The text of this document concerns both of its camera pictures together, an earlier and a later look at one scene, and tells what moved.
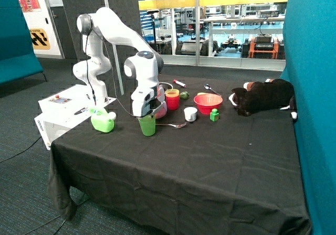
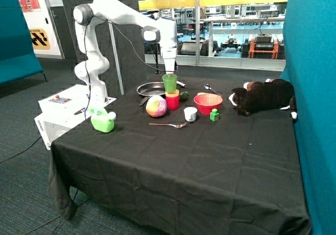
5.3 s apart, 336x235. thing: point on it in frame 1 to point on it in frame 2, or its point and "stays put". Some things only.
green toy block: (214, 115) stays put
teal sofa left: (18, 60) stays put
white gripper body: (145, 100) to (169, 53)
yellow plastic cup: (172, 93) stays put
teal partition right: (310, 67) stays put
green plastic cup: (148, 125) to (170, 82)
